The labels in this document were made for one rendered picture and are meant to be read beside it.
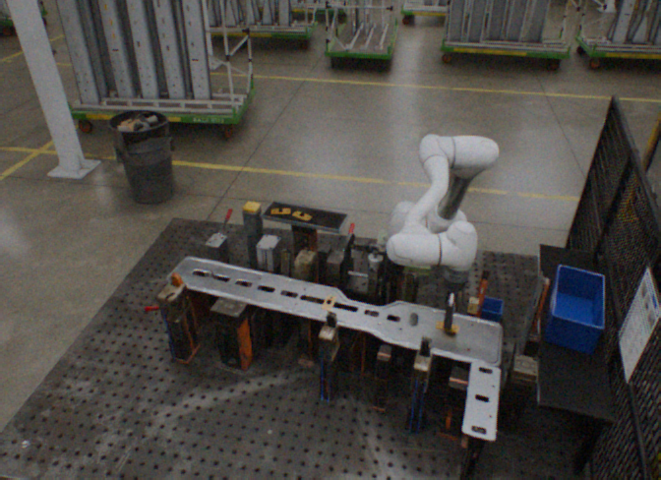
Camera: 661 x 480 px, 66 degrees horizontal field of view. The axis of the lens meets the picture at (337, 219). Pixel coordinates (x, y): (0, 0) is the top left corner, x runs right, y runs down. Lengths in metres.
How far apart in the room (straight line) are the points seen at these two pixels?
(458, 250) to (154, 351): 1.39
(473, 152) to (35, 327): 2.94
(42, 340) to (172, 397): 1.67
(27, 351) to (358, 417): 2.29
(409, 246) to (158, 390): 1.19
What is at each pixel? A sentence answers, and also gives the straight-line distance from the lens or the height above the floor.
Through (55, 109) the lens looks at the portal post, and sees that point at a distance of 5.38.
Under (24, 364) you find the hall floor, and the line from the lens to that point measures 3.65.
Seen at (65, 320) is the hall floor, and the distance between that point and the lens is 3.83.
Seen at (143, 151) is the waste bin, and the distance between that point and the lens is 4.52.
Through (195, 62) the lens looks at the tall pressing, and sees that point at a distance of 6.04.
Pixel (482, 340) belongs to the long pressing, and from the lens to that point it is 1.99.
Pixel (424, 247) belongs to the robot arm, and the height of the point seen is 1.42.
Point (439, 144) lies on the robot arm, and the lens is 2.12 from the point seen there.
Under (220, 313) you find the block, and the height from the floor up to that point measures 1.03.
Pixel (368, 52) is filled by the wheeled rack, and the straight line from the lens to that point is 7.95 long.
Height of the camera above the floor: 2.40
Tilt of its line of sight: 34 degrees down
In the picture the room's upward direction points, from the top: straight up
